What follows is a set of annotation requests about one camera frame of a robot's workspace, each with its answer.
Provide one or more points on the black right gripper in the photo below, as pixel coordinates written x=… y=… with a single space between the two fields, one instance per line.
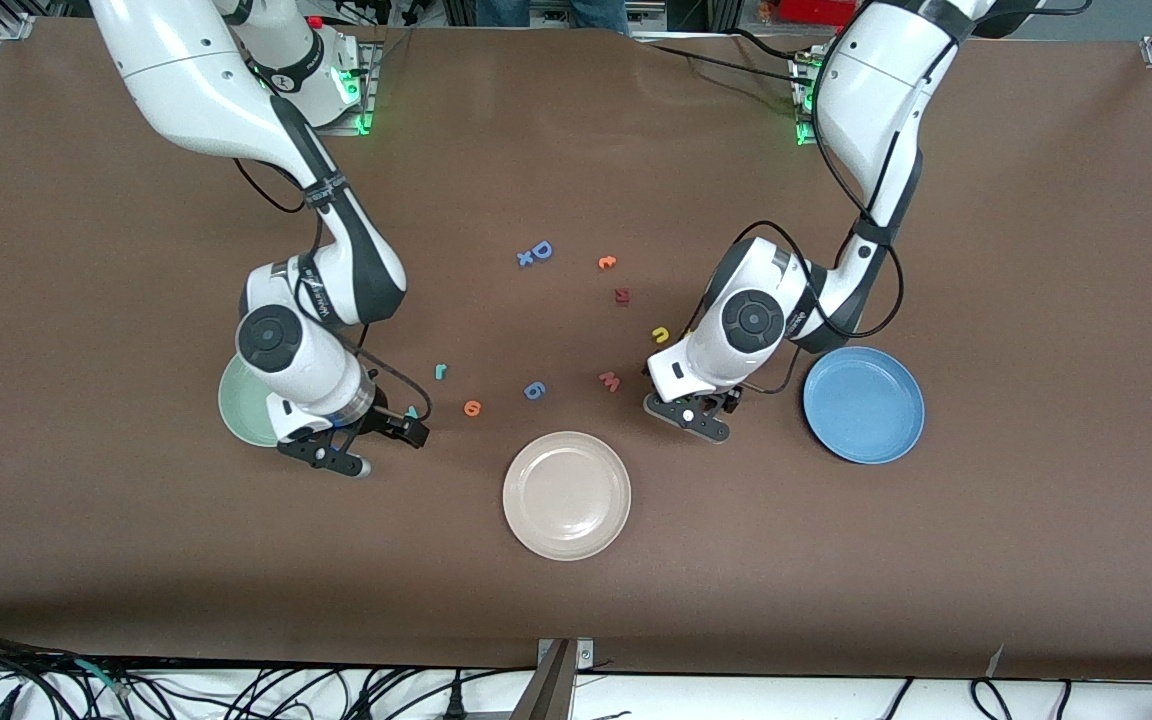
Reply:
x=379 y=420

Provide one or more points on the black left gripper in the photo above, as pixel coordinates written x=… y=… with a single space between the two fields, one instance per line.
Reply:
x=725 y=402

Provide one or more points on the orange foam letter e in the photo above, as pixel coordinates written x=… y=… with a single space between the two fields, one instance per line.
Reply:
x=473 y=409

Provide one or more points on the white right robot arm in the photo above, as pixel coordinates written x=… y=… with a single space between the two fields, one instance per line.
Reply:
x=186 y=80

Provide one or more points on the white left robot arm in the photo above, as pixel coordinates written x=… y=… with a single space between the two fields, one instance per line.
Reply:
x=876 y=90

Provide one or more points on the pink foam letter w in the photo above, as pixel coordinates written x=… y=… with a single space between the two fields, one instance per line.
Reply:
x=610 y=382

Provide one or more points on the blue foam letter g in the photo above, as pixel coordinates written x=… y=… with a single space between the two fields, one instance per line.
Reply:
x=533 y=390

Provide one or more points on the blue round plate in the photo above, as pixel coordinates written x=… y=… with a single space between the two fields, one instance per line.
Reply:
x=863 y=405

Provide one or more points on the light green round plate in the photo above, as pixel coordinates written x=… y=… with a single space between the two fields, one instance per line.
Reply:
x=241 y=410

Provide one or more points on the beige round plate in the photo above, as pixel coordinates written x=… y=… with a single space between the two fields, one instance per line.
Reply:
x=567 y=496

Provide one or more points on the blue foam letter D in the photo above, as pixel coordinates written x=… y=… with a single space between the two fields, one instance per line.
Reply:
x=542 y=250

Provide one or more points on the brown table cover sheet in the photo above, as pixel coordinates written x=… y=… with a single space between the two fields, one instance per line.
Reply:
x=576 y=600

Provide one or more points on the black power plug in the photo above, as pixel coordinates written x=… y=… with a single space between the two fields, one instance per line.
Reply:
x=454 y=705

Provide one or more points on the red box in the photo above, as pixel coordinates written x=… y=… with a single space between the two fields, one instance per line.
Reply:
x=816 y=10

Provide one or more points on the person legs in jeans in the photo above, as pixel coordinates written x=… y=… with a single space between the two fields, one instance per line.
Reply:
x=551 y=12

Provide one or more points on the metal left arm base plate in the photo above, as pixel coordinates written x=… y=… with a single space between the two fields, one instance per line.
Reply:
x=802 y=138

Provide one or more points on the metal table clamp bracket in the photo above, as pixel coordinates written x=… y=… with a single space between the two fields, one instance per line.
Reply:
x=548 y=690

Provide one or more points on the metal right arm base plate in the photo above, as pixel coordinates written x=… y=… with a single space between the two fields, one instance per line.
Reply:
x=348 y=130

